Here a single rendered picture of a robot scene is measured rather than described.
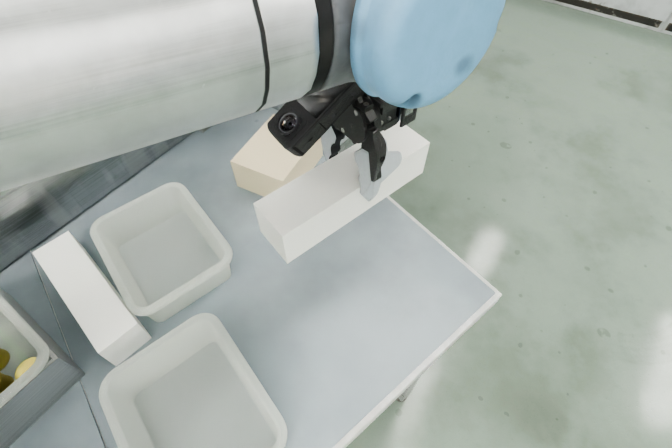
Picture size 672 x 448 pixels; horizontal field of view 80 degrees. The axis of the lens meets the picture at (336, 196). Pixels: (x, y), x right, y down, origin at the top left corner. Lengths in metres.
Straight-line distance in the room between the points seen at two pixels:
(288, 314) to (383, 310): 0.16
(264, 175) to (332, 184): 0.31
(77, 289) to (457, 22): 0.69
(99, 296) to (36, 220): 0.23
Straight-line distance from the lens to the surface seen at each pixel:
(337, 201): 0.48
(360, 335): 0.69
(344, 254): 0.75
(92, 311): 0.73
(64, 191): 0.90
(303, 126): 0.39
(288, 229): 0.46
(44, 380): 0.72
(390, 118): 0.46
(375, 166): 0.44
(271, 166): 0.79
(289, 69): 0.16
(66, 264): 0.80
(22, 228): 0.90
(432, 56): 0.18
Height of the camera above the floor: 1.39
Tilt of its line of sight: 51 degrees down
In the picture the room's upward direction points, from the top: straight up
